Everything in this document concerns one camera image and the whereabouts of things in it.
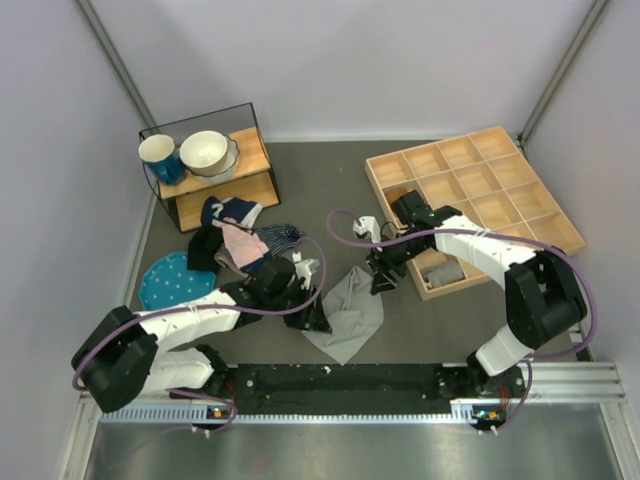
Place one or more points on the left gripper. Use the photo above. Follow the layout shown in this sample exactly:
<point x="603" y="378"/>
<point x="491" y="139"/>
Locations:
<point x="319" y="321"/>

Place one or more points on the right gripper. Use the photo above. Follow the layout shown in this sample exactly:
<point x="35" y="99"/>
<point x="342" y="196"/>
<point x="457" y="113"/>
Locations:
<point x="381" y="261"/>

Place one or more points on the grey underwear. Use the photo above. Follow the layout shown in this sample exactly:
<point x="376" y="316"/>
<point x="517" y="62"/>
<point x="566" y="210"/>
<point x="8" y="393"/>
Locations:
<point x="354" y="315"/>

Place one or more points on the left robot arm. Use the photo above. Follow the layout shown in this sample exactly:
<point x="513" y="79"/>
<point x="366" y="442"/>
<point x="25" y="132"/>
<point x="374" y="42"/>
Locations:
<point x="132" y="354"/>

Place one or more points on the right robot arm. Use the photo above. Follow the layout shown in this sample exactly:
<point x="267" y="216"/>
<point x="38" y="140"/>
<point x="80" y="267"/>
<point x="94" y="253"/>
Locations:
<point x="542" y="295"/>

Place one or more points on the grey rolled garment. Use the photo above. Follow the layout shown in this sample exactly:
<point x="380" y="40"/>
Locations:
<point x="443" y="274"/>

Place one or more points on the brown rolled garment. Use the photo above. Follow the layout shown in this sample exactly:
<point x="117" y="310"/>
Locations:
<point x="393" y="194"/>

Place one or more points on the striped navy garment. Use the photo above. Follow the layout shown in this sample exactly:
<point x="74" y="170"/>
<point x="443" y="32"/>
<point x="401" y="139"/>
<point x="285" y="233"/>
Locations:
<point x="279" y="238"/>

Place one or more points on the pink garment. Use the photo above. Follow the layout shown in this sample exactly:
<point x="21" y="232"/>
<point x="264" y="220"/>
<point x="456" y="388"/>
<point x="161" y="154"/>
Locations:
<point x="241" y="246"/>

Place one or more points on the navy patterned garment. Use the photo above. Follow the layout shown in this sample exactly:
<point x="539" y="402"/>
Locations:
<point x="233" y="209"/>

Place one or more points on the wooden compartment tray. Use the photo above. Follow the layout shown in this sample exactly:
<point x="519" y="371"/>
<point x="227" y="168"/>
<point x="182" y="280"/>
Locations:
<point x="485" y="176"/>

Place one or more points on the teal dotted plate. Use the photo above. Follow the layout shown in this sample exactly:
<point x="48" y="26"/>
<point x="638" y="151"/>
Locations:
<point x="168" y="282"/>

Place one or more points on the scalloped white plate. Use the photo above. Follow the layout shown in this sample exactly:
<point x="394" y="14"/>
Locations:
<point x="217" y="163"/>

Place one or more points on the cream bowl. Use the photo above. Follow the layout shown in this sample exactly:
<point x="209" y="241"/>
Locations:
<point x="189" y="146"/>

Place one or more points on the blue mug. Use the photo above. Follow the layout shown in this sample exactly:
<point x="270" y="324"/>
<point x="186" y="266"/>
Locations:
<point x="158" y="153"/>

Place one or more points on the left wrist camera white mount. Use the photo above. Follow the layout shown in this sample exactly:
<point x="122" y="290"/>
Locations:
<point x="304" y="268"/>

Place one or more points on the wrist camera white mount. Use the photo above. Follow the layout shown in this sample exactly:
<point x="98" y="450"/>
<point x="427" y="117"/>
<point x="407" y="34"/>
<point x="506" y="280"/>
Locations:
<point x="367" y="227"/>
<point x="304" y="268"/>

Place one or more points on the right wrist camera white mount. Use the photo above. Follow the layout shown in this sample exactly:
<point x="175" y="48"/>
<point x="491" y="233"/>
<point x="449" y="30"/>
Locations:
<point x="367" y="227"/>

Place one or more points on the black wire wooden shelf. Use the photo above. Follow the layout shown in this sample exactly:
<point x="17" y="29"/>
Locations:
<point x="248" y="175"/>

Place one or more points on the white cable duct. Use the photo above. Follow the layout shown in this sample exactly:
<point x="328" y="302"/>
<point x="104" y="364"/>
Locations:
<point x="204" y="414"/>

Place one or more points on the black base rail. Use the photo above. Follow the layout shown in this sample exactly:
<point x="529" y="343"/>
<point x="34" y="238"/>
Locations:
<point x="360" y="389"/>

